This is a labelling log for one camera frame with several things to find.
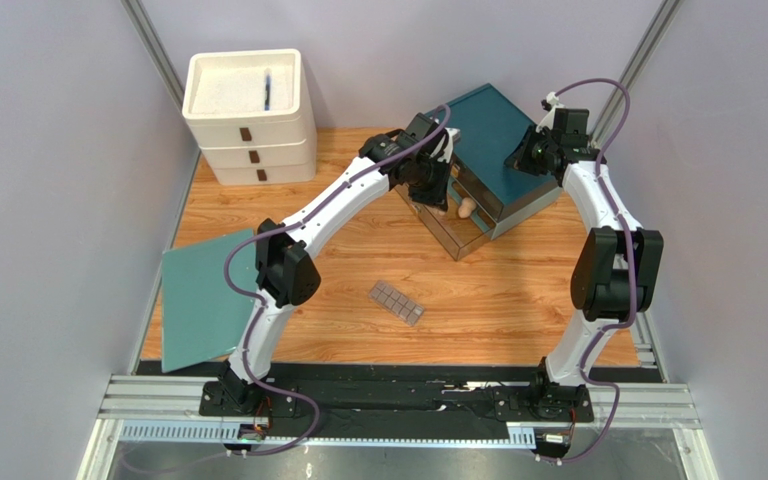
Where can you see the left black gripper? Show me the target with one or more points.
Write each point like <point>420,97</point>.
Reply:
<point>439,197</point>

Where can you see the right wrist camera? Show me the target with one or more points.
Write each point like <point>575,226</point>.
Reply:
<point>550,104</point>

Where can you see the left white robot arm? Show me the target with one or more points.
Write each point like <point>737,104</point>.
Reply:
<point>276,267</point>

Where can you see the white three-drawer organizer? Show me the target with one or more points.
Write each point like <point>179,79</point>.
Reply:
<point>241,142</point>

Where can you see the teal drawer cabinet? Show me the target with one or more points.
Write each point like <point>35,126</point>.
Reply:
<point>491,126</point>

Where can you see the blue pen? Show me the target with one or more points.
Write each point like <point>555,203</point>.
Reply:
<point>267,89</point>

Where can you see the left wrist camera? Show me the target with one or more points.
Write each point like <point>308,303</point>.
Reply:
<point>445,150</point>

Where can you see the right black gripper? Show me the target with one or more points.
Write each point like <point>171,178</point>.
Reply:
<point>522,157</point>

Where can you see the teal board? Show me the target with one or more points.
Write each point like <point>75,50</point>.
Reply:
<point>202,317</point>

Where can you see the clear drawer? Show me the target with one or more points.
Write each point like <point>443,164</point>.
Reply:
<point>458,237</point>
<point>485,183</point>

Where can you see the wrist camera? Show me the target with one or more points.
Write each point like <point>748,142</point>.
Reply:
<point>550,104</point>
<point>445,150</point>

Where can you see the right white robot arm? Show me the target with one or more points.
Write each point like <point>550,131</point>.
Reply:
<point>615,276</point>

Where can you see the eyeshadow palette clear case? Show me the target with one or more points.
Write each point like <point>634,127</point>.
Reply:
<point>396,303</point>

